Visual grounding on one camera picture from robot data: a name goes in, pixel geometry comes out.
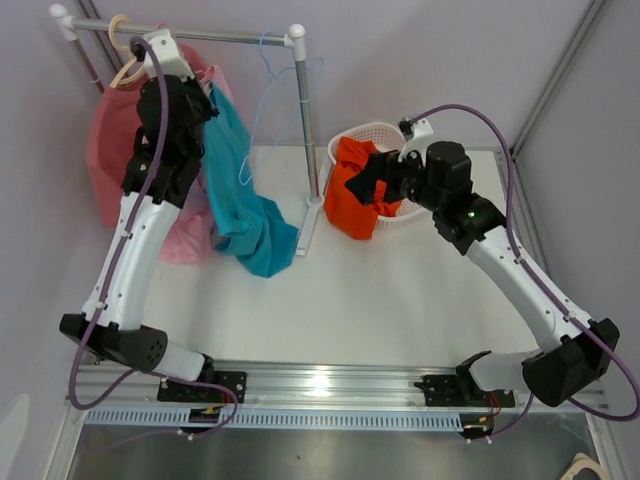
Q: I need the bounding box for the orange t shirt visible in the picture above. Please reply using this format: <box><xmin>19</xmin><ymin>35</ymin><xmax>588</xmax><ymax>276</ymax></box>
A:
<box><xmin>324</xmin><ymin>137</ymin><xmax>401</xmax><ymax>240</ymax></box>

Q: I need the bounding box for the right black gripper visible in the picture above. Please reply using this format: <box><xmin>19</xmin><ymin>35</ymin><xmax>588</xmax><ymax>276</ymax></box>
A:
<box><xmin>344</xmin><ymin>144</ymin><xmax>444</xmax><ymax>214</ymax></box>

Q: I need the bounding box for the blue wire hanger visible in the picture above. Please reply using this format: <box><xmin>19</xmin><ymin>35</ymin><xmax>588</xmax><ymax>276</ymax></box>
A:
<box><xmin>237</xmin><ymin>31</ymin><xmax>296</xmax><ymax>186</ymax></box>

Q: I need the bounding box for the pink t shirt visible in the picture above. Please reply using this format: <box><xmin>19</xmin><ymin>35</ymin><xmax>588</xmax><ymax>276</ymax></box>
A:
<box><xmin>158</xmin><ymin>64</ymin><xmax>234</xmax><ymax>266</ymax></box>

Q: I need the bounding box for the aluminium frame post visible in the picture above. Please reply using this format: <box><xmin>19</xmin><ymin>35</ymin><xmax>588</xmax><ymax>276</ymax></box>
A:
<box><xmin>510</xmin><ymin>0</ymin><xmax>611</xmax><ymax>158</ymax></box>
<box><xmin>75</xmin><ymin>0</ymin><xmax>124</xmax><ymax>74</ymax></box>

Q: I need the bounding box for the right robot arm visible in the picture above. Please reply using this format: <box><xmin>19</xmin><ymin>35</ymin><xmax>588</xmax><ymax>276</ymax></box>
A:
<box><xmin>345</xmin><ymin>141</ymin><xmax>620</xmax><ymax>407</ymax></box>

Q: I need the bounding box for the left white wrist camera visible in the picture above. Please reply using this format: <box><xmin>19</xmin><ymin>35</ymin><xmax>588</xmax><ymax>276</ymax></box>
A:
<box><xmin>142</xmin><ymin>28</ymin><xmax>195</xmax><ymax>81</ymax></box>

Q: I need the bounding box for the teal t shirt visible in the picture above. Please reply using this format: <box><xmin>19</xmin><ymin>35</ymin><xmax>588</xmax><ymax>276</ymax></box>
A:
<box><xmin>202</xmin><ymin>86</ymin><xmax>298</xmax><ymax>278</ymax></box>

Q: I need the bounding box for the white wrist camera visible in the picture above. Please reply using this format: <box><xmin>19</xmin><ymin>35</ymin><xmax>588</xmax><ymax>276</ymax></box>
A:
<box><xmin>398</xmin><ymin>118</ymin><xmax>434</xmax><ymax>157</ymax></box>
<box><xmin>142</xmin><ymin>28</ymin><xmax>195</xmax><ymax>81</ymax></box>

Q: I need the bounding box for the right aluminium frame post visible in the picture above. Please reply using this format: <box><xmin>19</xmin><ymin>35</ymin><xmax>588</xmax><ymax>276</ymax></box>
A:
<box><xmin>510</xmin><ymin>0</ymin><xmax>611</xmax><ymax>158</ymax></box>

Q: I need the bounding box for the left aluminium frame post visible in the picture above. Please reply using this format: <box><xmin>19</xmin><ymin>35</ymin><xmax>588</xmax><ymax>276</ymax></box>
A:
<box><xmin>75</xmin><ymin>0</ymin><xmax>124</xmax><ymax>74</ymax></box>

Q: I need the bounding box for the beige hanger with red shirt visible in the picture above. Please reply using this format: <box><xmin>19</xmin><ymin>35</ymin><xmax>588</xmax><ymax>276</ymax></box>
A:
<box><xmin>107</xmin><ymin>14</ymin><xmax>146</xmax><ymax>89</ymax></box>

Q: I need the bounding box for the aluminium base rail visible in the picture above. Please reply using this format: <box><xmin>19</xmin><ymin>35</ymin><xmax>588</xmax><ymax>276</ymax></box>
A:
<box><xmin>76</xmin><ymin>360</ymin><xmax>609</xmax><ymax>412</ymax></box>

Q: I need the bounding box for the white slotted cable duct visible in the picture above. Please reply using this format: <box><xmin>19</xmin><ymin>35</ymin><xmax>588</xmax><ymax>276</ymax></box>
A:
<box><xmin>85</xmin><ymin>406</ymin><xmax>489</xmax><ymax>433</ymax></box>

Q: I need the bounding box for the white perforated plastic basket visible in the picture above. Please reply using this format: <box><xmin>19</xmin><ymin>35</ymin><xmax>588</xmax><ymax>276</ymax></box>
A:
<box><xmin>327</xmin><ymin>121</ymin><xmax>425</xmax><ymax>230</ymax></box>

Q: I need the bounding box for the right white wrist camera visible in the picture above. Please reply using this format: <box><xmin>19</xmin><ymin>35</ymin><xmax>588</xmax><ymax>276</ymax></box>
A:
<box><xmin>398</xmin><ymin>118</ymin><xmax>434</xmax><ymax>157</ymax></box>

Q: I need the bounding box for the beige hanger on floor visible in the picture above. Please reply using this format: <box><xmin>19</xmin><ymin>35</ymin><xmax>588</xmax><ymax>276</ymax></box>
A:
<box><xmin>559</xmin><ymin>453</ymin><xmax>611</xmax><ymax>480</ymax></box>

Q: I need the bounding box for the white metal clothes rack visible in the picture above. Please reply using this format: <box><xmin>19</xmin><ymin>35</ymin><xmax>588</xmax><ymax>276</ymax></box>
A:
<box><xmin>49</xmin><ymin>1</ymin><xmax>329</xmax><ymax>257</ymax></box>

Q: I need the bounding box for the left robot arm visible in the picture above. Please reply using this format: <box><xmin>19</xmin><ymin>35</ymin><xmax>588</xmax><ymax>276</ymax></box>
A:
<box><xmin>59</xmin><ymin>75</ymin><xmax>217</xmax><ymax>401</ymax></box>

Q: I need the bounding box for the dusty red t shirt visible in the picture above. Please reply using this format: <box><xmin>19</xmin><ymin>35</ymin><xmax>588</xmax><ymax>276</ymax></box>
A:
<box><xmin>86</xmin><ymin>44</ymin><xmax>226</xmax><ymax>228</ymax></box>

